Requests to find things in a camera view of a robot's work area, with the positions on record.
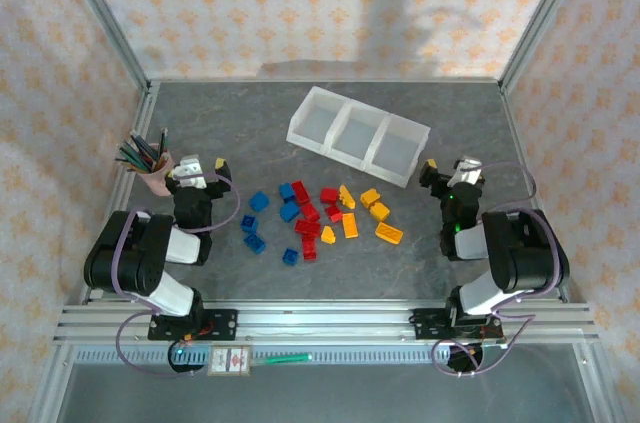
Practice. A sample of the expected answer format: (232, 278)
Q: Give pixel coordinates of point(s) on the coloured pencil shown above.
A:
(142, 146)
(132, 154)
(163, 143)
(139, 170)
(130, 163)

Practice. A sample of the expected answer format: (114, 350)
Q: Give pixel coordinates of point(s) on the red lego brick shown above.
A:
(310, 212)
(307, 227)
(300, 191)
(309, 247)
(329, 195)
(333, 213)

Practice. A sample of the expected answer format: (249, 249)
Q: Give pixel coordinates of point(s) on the green pen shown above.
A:
(282, 359)

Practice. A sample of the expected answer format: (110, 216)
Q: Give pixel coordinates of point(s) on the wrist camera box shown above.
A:
(467, 168)
(189, 170)

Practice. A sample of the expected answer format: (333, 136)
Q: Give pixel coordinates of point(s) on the pink pencil cup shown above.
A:
(157, 183)

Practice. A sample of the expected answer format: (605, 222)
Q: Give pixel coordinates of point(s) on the aluminium frame leg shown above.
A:
(597, 388)
(50, 388)

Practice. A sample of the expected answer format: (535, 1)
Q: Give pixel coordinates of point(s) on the aluminium frame post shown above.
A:
(108, 18)
(544, 18)

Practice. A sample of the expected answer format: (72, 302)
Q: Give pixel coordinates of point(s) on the aluminium table edge rail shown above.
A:
(146, 113)
(517, 133)
(210, 80)

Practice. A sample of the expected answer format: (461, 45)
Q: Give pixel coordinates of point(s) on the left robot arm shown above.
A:
(125, 253)

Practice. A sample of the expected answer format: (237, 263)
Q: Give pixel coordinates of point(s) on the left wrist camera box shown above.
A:
(189, 170)

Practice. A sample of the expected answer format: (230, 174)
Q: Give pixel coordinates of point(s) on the wide aluminium mounting rail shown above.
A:
(325, 323)

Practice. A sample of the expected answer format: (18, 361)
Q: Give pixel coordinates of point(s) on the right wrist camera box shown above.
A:
(467, 168)

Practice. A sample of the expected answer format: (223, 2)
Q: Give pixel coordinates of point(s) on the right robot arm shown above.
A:
(525, 253)

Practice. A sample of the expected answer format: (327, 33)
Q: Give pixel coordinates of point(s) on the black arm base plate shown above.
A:
(425, 324)
(222, 324)

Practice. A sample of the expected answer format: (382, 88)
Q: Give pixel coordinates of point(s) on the framed printed label card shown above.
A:
(229, 360)

